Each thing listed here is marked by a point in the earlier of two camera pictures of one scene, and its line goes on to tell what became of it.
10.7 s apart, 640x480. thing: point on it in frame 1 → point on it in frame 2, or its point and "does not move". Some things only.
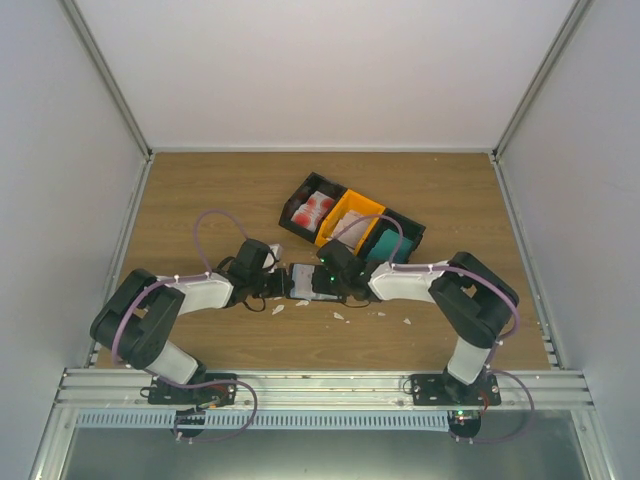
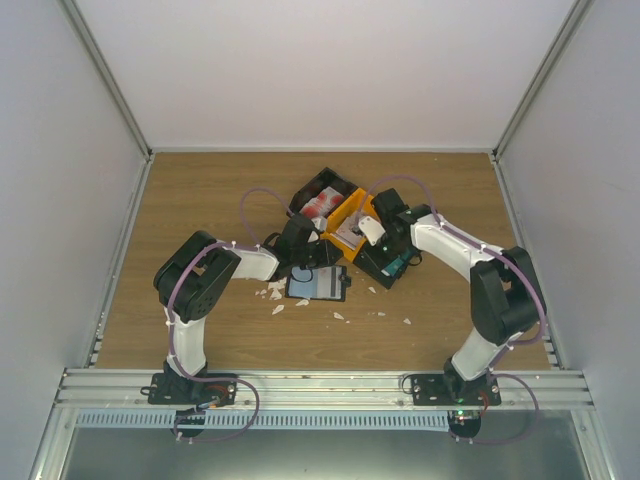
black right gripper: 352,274 → 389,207
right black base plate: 441,390 does not move
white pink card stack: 350,239 does not move
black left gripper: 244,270 → 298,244
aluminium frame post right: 566,34 does not move
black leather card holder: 313,283 does not move
